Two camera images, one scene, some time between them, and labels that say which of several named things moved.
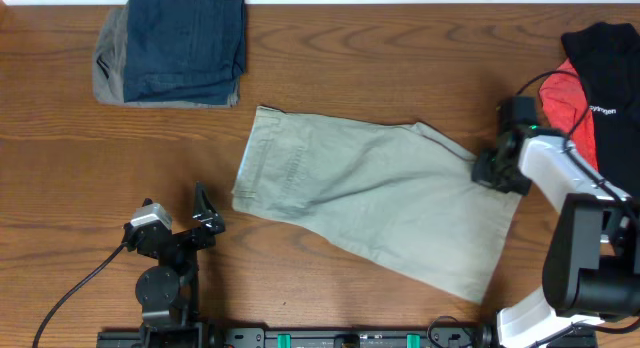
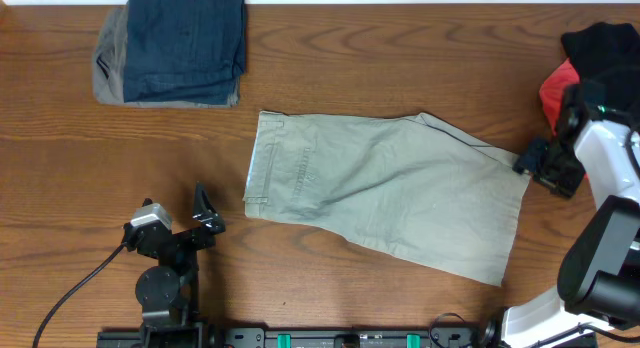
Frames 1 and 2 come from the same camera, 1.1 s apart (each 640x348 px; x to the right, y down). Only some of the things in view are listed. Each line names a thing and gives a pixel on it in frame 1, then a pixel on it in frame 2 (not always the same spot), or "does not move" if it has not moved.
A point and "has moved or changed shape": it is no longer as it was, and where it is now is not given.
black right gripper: x=483 y=174 -> x=529 y=162
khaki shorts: x=395 y=195 has moved or changed shape
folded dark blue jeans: x=185 y=46 does not move
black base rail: x=346 y=338 does not move
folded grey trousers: x=109 y=66 does not move
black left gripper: x=213 y=220 does not move
